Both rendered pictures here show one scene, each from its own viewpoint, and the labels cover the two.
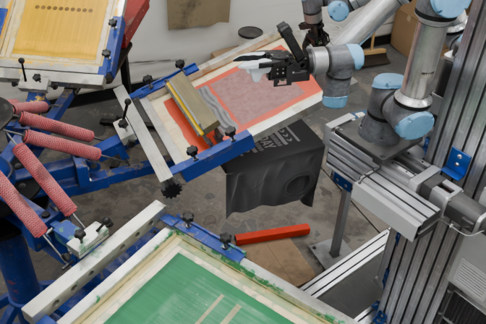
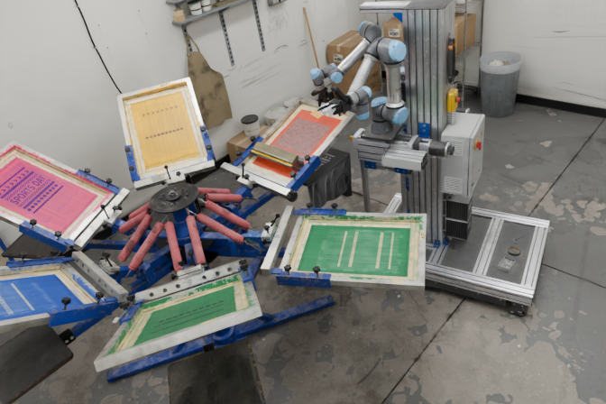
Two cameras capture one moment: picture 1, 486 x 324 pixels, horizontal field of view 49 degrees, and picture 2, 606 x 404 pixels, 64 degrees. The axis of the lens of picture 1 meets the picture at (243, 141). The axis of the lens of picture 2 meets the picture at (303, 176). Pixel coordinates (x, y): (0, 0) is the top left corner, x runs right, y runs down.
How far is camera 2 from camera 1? 1.44 m
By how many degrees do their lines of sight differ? 13
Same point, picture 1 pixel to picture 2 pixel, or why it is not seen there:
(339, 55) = (361, 93)
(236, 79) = (288, 135)
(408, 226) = (416, 164)
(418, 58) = (392, 83)
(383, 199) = (399, 158)
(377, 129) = (381, 127)
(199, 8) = (211, 114)
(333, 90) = (362, 110)
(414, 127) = (400, 116)
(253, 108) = (307, 145)
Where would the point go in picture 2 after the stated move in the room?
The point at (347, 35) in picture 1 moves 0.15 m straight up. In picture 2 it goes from (356, 85) to (354, 60)
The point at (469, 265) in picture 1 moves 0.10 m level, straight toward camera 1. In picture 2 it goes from (449, 178) to (449, 186)
